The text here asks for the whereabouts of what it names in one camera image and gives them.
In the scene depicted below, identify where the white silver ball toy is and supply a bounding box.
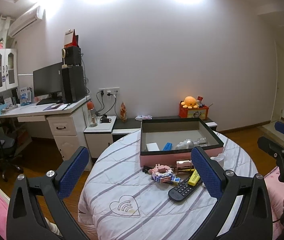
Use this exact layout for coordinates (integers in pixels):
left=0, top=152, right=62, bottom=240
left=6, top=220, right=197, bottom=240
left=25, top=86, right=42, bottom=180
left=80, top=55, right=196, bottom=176
left=175, top=139, right=197, bottom=150

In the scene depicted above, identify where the orange-lid water bottle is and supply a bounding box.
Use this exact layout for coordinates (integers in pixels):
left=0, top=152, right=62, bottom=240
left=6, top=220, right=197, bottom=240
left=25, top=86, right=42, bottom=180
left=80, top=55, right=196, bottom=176
left=86, top=101, right=97, bottom=127

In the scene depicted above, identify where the black computer tower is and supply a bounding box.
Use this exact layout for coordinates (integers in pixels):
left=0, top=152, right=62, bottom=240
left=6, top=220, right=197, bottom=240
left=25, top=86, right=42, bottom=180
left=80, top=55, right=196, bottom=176
left=60, top=65, right=86, bottom=103

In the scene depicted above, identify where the pink block donut toy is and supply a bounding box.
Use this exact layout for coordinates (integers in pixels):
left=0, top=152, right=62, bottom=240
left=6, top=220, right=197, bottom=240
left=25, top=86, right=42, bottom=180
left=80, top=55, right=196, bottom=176
left=148, top=164, right=176, bottom=184

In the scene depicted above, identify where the black computer monitor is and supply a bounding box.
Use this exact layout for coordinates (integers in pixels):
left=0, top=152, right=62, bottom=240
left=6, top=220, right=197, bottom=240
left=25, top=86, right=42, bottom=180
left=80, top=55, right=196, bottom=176
left=33, top=62, right=62, bottom=102

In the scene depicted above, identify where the white wall power strip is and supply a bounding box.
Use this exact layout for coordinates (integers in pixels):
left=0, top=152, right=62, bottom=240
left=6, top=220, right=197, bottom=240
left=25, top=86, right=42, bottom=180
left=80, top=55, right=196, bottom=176
left=98, top=87, right=120, bottom=96

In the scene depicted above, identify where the white tissue pack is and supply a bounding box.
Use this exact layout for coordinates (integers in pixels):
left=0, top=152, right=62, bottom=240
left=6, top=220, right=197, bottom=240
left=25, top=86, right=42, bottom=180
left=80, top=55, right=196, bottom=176
left=135, top=115, right=152, bottom=121

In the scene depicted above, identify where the white computer desk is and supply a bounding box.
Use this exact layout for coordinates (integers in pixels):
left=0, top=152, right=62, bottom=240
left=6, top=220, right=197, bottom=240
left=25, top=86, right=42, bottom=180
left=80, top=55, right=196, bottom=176
left=0, top=96, right=90, bottom=160

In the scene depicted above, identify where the red white calendar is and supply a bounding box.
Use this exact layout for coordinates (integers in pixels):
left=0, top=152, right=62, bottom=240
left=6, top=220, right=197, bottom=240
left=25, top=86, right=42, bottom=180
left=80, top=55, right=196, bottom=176
left=64, top=29, right=78, bottom=48

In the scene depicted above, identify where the yellow highlighter marker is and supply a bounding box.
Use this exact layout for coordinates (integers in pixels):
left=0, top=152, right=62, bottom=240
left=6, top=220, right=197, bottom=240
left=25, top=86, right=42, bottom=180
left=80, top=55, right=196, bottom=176
left=188, top=169, right=200, bottom=186

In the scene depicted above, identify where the clear glass bottle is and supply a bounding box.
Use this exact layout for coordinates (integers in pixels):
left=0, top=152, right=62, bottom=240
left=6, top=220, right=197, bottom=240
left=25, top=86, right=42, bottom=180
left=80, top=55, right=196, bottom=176
left=194, top=137, right=209, bottom=147

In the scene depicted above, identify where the black remote control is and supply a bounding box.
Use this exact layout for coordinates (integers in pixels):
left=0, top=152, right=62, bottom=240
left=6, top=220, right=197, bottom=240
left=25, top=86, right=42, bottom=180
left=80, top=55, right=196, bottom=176
left=168, top=176, right=202, bottom=202

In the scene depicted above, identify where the red cartoon storage crate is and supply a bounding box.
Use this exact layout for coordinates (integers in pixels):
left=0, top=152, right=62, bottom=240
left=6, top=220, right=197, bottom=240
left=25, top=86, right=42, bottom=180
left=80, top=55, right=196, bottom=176
left=178, top=105, right=209, bottom=120

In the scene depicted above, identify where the white cat-ear cup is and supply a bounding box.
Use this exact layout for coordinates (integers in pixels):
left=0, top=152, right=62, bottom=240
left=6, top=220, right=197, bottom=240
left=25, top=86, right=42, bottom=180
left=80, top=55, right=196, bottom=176
left=210, top=153, right=224, bottom=168

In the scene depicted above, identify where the pink doll figurine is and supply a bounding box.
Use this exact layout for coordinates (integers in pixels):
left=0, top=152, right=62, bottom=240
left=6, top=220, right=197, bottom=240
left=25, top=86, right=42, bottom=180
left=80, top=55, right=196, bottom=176
left=0, top=38, right=4, bottom=49

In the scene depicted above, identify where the black speaker box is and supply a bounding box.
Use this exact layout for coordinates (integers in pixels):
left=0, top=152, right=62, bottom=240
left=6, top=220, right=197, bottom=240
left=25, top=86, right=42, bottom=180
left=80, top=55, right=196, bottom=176
left=62, top=46, right=82, bottom=66

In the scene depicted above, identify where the pink black storage box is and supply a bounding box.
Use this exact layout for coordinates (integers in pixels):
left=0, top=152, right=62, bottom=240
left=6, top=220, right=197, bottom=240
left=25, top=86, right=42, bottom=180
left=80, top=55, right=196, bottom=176
left=140, top=118, right=224, bottom=167

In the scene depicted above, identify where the orange snack bag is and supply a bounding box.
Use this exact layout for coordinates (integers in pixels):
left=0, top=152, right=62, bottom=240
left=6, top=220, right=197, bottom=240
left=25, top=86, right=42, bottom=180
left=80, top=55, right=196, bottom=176
left=120, top=102, right=127, bottom=122

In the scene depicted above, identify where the orange octopus plush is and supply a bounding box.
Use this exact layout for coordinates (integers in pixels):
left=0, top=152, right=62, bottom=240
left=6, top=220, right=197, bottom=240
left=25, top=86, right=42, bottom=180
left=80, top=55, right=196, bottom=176
left=181, top=96, right=199, bottom=109

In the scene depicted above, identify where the blue rectangular small box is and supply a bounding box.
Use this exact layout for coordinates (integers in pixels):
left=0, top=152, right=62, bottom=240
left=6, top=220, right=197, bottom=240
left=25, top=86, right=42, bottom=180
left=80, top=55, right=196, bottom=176
left=163, top=142, right=172, bottom=151

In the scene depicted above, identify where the black white tv cabinet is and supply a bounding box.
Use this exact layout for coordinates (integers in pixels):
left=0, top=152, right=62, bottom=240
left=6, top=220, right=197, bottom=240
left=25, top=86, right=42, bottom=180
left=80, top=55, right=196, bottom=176
left=83, top=115, right=218, bottom=159

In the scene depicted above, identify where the white air conditioner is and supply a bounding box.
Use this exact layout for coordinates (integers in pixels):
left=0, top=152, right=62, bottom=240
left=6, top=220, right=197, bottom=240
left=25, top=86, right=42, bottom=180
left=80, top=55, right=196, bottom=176
left=8, top=6, right=45, bottom=37

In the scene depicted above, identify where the white charger block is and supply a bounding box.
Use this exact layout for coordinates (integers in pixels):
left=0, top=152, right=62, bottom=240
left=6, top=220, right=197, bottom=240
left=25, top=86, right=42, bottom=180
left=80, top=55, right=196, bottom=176
left=146, top=142, right=159, bottom=152

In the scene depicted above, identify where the white glass-door cabinet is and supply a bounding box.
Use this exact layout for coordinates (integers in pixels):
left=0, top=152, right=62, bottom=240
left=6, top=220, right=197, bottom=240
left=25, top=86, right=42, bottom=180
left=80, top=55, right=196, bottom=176
left=0, top=49, right=18, bottom=93

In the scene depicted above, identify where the striped white tablecloth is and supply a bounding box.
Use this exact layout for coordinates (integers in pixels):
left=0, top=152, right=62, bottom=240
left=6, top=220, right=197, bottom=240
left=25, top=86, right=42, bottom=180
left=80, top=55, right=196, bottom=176
left=78, top=129, right=259, bottom=240

